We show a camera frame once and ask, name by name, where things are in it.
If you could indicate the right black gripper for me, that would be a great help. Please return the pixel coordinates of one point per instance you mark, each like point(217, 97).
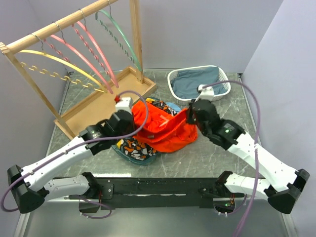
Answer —
point(188, 112)

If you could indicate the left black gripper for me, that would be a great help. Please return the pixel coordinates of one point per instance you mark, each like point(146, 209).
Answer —
point(132, 127)

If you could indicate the green hanger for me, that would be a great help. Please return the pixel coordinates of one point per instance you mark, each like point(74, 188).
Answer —
point(126, 47)

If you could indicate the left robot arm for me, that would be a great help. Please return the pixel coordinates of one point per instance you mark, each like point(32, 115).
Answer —
point(34, 184)

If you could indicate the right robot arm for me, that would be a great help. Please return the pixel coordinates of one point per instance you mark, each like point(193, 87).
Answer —
point(279, 184)

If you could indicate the patterned black orange shorts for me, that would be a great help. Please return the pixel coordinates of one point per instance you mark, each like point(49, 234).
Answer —
point(136, 149)

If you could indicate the pink hanger right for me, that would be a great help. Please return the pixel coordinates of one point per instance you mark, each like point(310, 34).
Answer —
point(99, 56)

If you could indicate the pink hanger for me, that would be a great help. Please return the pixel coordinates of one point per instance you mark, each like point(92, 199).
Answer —
point(99, 56)
point(75, 51)

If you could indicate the pink hanger left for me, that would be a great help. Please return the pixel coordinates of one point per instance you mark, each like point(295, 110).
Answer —
point(75, 51)

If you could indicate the white plastic basket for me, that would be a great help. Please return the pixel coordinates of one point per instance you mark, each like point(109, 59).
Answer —
point(222, 81)

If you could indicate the blue-grey cloth in basket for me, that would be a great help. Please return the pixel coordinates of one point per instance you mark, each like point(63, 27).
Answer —
point(192, 81)

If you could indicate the wooden clothes rack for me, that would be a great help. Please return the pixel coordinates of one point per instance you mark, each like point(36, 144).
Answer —
point(33, 57)

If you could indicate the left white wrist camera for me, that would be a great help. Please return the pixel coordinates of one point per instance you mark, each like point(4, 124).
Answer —
point(123, 103)

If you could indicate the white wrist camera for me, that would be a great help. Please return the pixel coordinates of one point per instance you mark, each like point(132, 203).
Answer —
point(123, 103)
point(205, 92)

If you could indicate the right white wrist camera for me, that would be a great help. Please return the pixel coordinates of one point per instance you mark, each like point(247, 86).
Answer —
point(205, 92)

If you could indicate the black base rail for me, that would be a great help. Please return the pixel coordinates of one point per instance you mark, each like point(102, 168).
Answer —
point(123, 192)

